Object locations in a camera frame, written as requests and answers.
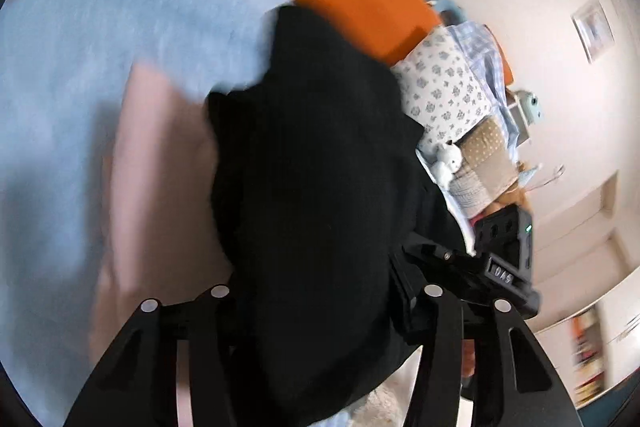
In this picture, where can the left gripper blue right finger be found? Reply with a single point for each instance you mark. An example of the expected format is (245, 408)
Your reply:
(515, 383)

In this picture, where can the light blue projector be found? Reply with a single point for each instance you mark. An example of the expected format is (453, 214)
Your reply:
(530, 106)

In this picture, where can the white bedside stand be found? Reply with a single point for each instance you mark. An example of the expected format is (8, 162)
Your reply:
(520, 122)

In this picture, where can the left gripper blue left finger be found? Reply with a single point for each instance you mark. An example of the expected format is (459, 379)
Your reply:
(134, 383)

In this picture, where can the pink folded garment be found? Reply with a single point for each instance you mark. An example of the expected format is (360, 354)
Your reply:
(161, 244)

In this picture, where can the black coat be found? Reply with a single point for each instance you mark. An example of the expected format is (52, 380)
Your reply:
(318, 185)

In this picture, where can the brown bear plush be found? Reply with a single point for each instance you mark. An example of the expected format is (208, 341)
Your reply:
(514, 195)

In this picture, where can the small white plush toy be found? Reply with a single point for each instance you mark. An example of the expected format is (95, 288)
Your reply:
(448, 161)

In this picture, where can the beige patchwork pillow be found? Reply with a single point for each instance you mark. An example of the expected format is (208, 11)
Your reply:
(486, 171)

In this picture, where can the light blue bed sheet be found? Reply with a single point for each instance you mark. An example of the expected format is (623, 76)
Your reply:
(64, 68)

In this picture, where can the floral white pillow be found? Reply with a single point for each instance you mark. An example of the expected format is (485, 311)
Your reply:
(440, 92)

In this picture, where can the blue neck pillow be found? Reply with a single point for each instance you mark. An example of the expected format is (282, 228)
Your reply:
(448, 11)

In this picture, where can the white wardrobe cabinet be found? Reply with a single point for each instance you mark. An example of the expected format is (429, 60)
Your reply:
(596, 348)

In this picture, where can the blue checked quilt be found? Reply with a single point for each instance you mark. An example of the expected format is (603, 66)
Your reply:
(481, 51)

